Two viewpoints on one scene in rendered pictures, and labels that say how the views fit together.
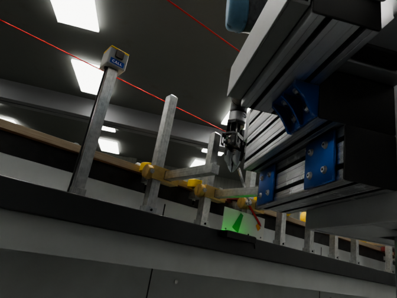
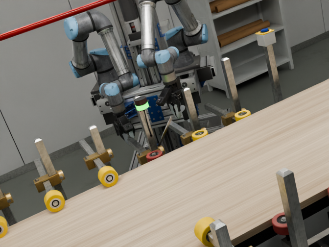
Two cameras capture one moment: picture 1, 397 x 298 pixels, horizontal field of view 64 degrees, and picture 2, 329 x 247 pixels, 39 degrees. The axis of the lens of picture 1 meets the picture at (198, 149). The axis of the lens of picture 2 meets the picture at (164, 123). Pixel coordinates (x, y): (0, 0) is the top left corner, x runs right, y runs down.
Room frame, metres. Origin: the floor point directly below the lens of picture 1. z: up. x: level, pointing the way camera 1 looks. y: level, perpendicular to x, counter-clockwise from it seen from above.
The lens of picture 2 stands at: (3.43, 0.52, 1.85)
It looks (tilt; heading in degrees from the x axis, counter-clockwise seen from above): 22 degrees down; 199
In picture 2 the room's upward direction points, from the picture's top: 17 degrees counter-clockwise
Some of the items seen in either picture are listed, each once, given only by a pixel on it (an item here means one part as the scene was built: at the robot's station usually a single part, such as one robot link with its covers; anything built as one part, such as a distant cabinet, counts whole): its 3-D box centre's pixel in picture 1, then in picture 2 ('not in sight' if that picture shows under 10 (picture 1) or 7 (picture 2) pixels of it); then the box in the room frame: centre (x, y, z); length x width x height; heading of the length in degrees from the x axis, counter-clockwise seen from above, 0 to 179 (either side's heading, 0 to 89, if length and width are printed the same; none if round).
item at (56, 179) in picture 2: not in sight; (49, 180); (1.75, -0.69, 0.94); 0.13 x 0.06 x 0.05; 126
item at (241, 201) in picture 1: (250, 205); (151, 155); (1.46, -0.28, 0.84); 0.13 x 0.06 x 0.05; 126
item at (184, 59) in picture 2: not in sight; (180, 56); (0.64, -0.21, 1.09); 0.15 x 0.15 x 0.10
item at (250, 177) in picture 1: (249, 188); (151, 139); (1.44, -0.26, 0.92); 0.03 x 0.03 x 0.48; 36
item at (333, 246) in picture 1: (334, 230); (9, 216); (1.89, -0.87, 0.86); 0.03 x 0.03 x 0.48; 36
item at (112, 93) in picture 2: not in sight; (113, 94); (1.22, -0.48, 1.12); 0.09 x 0.08 x 0.11; 38
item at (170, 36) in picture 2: not in sight; (176, 38); (0.64, -0.21, 1.20); 0.13 x 0.12 x 0.14; 84
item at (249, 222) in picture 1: (244, 224); not in sight; (1.41, -0.25, 0.75); 0.26 x 0.01 x 0.10; 126
